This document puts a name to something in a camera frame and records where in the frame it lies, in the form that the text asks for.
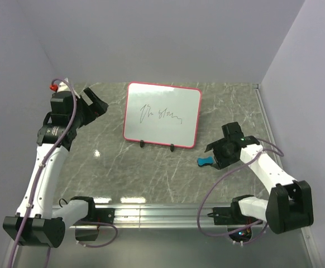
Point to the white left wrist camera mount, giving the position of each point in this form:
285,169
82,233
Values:
63,86

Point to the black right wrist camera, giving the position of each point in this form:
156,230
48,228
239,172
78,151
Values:
232,130

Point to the pink framed whiteboard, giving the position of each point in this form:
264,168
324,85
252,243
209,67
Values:
162,114

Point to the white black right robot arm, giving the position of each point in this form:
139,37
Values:
289,205

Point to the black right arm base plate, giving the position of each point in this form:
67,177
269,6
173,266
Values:
226,216

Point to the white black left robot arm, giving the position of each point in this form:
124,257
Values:
35,223

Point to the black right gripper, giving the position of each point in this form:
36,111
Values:
221,162

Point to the aluminium mounting rail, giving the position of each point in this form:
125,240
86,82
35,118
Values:
160,216

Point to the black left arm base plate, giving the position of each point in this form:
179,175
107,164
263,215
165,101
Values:
102,215

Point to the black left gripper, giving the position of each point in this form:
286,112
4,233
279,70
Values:
99,106

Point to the blue whiteboard eraser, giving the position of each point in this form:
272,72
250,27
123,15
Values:
208,161

